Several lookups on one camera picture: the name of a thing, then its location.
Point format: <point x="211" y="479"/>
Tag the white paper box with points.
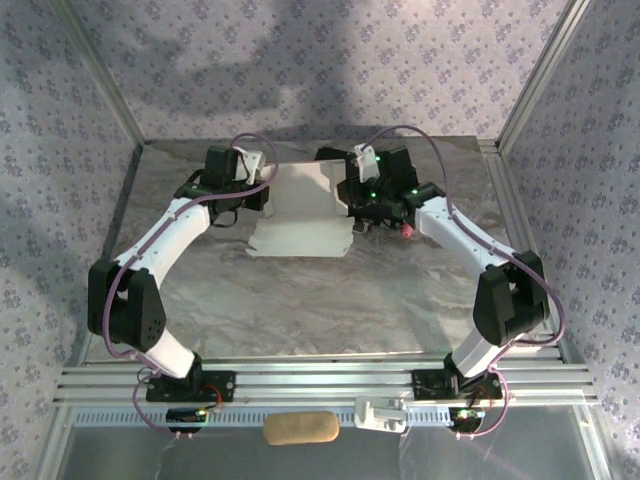
<point x="305" y="215"/>

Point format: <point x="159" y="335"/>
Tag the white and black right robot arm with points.
<point x="450" y="225"/>

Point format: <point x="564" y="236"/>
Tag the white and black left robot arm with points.
<point x="165" y="240"/>

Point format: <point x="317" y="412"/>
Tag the black rectangular case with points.
<point x="327" y="152"/>

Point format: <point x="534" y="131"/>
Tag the pink marker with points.
<point x="407" y="231"/>

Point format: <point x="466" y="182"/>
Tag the small black circuit board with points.
<point x="467" y="417"/>
<point x="182" y="416"/>

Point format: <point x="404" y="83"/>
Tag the tan sponge block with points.
<point x="300" y="427"/>

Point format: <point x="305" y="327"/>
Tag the aluminium side rail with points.
<point x="506" y="190"/>

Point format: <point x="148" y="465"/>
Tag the aluminium frame post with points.
<point x="538" y="75"/>
<point x="107" y="85"/>

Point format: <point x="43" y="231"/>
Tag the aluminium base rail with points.
<point x="325" y="382"/>

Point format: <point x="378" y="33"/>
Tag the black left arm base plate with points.
<point x="225" y="386"/>

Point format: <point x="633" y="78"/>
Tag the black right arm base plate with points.
<point x="425" y="387"/>

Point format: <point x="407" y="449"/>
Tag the white plastic bracket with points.
<point x="380" y="417"/>

